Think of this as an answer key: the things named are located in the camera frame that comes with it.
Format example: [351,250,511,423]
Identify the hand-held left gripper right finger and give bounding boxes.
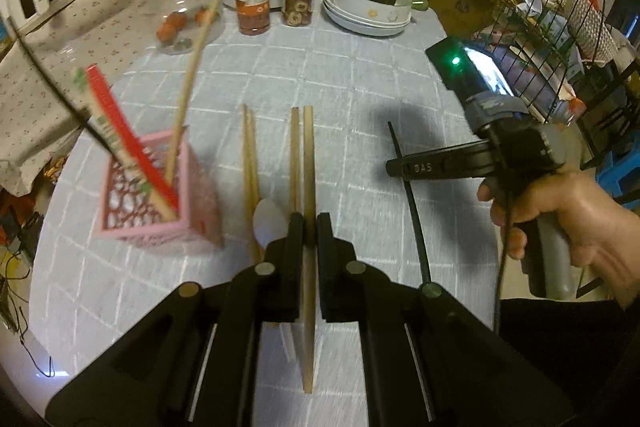
[316,212,577,427]

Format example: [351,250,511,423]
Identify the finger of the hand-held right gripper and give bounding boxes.
[385,141,497,181]

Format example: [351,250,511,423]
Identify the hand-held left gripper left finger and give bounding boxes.
[45,212,306,427]

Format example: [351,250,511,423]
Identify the white plastic spoon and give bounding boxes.
[251,198,297,364]

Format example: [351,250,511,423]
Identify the pink perforated utensil basket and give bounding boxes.
[94,126,226,251]

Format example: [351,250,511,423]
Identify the green paper-wrapped chopsticks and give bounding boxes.
[72,66,179,224]

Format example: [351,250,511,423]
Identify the person's right hand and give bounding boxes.
[477,169,640,309]

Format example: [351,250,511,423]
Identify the cardboard box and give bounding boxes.
[428,0,501,38]

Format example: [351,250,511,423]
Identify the checked patterned cup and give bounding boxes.
[567,0,617,58]

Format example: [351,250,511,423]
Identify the white deep plate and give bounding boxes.
[321,0,411,39]
[322,0,413,32]

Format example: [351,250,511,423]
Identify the blue plastic stool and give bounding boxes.
[597,151,640,208]

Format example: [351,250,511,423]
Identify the person's black clothing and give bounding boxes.
[492,296,640,414]

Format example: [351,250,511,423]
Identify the colourful printed box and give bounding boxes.
[42,154,69,188]

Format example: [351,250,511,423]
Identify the glass jar with cork lid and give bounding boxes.
[149,0,224,56]

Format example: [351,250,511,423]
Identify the black wire rack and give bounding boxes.
[479,0,640,168]

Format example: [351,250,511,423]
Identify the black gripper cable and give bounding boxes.
[487,126,517,339]

